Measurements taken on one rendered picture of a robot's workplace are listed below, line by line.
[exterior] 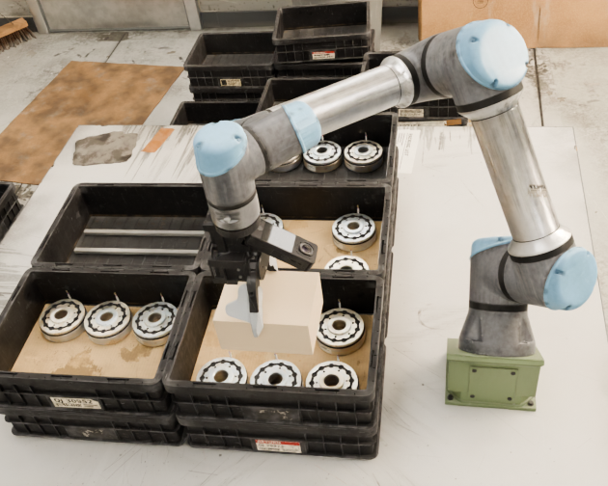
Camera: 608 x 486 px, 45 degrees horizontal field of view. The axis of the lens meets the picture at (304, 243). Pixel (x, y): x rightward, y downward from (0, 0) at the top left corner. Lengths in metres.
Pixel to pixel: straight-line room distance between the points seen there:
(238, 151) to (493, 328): 0.68
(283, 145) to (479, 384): 0.71
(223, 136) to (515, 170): 0.53
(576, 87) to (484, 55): 2.65
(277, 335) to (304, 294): 0.08
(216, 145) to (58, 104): 3.28
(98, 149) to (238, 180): 1.46
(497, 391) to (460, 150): 0.89
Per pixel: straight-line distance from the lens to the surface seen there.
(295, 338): 1.22
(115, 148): 2.45
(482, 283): 1.49
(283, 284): 1.26
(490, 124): 1.30
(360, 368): 1.50
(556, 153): 2.24
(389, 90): 1.32
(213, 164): 1.02
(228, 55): 3.53
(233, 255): 1.16
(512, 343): 1.49
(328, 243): 1.75
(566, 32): 4.19
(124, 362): 1.62
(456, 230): 1.96
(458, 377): 1.54
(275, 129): 1.07
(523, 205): 1.34
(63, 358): 1.68
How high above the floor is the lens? 2.03
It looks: 43 degrees down
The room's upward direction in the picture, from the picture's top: 9 degrees counter-clockwise
